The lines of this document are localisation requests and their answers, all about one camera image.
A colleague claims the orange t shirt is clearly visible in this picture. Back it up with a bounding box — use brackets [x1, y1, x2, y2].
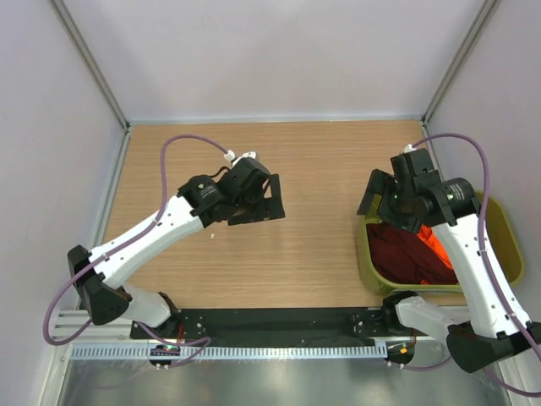
[418, 225, 453, 270]

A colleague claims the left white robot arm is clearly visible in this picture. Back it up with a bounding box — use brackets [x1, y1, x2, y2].
[68, 154, 285, 337]

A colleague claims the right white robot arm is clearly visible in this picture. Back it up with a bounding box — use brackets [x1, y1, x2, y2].
[357, 148, 540, 373]

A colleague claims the maroon t shirt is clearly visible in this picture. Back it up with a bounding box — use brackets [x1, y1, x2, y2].
[366, 223, 458, 285]

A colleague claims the olive green plastic basket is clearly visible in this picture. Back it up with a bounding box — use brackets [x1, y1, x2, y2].
[355, 196, 524, 295]

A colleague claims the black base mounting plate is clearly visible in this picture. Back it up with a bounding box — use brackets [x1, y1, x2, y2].
[150, 307, 423, 342]

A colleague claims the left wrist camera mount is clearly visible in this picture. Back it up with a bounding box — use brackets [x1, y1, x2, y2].
[224, 150, 258, 165]

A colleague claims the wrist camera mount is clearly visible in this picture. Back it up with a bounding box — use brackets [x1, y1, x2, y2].
[403, 144, 416, 153]
[224, 150, 258, 165]

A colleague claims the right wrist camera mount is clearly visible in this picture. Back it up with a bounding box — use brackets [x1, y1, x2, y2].
[403, 144, 416, 153]

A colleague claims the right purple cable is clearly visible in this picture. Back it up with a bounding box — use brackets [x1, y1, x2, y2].
[405, 133, 541, 398]

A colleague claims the purple cable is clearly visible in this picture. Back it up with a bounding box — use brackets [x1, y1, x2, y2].
[42, 134, 232, 347]
[405, 133, 541, 398]

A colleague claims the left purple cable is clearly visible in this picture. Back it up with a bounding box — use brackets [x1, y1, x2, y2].
[42, 134, 232, 347]

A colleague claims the right aluminium corner post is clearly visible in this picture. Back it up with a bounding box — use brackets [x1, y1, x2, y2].
[421, 0, 500, 129]

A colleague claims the aluminium corner post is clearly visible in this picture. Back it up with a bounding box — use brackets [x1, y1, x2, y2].
[48, 0, 129, 132]
[421, 0, 500, 129]

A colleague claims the aluminium frame rail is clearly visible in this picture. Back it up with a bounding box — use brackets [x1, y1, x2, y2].
[49, 310, 132, 343]

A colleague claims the slotted cable duct rail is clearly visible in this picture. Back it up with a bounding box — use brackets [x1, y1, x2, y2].
[70, 342, 387, 361]

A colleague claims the left aluminium corner post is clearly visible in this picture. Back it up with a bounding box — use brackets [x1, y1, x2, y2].
[48, 0, 129, 132]

